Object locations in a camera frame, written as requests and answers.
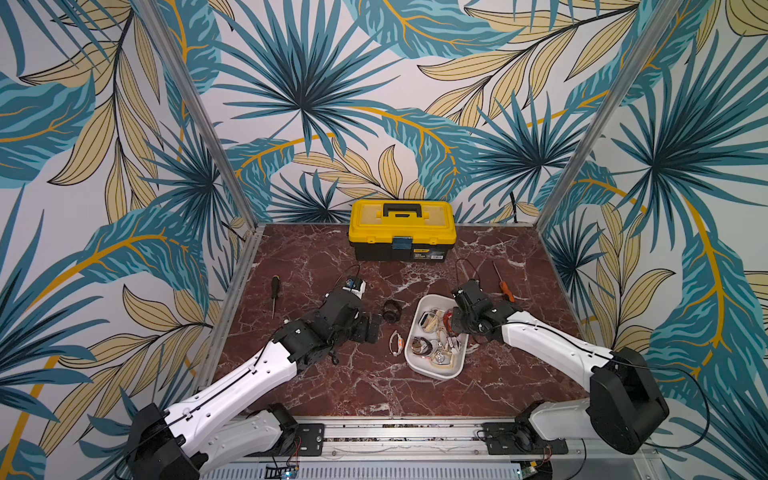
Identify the red transparent watch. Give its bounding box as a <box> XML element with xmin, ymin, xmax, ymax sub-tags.
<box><xmin>442</xmin><ymin>309</ymin><xmax>456</xmax><ymax>336</ymax></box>

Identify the black round watch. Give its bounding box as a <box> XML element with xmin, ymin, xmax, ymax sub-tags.
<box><xmin>381</xmin><ymin>299</ymin><xmax>403</xmax><ymax>324</ymax></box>

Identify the beige square watch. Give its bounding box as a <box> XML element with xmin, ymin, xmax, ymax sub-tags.
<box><xmin>418</xmin><ymin>309</ymin><xmax>444</xmax><ymax>334</ymax></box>

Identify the white plastic storage tray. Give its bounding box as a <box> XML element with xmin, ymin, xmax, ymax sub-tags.
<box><xmin>404</xmin><ymin>294</ymin><xmax>469</xmax><ymax>381</ymax></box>

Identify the beige looped watch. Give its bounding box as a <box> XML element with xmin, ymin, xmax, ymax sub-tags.
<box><xmin>430</xmin><ymin>348</ymin><xmax>454</xmax><ymax>369</ymax></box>

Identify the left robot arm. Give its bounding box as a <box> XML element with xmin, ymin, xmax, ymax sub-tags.
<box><xmin>124</xmin><ymin>292</ymin><xmax>382</xmax><ymax>479</ymax></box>

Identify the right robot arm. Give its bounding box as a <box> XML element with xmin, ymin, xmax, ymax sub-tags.
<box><xmin>452</xmin><ymin>279</ymin><xmax>669</xmax><ymax>455</ymax></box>

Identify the black yellow screwdriver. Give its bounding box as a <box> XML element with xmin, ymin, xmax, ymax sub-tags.
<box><xmin>270</xmin><ymin>275</ymin><xmax>281</xmax><ymax>319</ymax></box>

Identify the yellow black toolbox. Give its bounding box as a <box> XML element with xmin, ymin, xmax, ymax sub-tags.
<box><xmin>348</xmin><ymin>200</ymin><xmax>457</xmax><ymax>263</ymax></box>

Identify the orange handle screwdriver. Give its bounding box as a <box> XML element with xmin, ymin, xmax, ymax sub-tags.
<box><xmin>492</xmin><ymin>261</ymin><xmax>516</xmax><ymax>303</ymax></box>

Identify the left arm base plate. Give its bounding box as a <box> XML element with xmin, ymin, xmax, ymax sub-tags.
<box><xmin>266</xmin><ymin>403</ymin><xmax>326</xmax><ymax>457</ymax></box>

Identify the aluminium front rail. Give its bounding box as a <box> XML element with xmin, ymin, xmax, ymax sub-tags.
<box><xmin>199</xmin><ymin>417</ymin><xmax>669</xmax><ymax>479</ymax></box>

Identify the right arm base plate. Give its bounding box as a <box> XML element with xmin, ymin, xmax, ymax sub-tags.
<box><xmin>477</xmin><ymin>400</ymin><xmax>568</xmax><ymax>458</ymax></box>

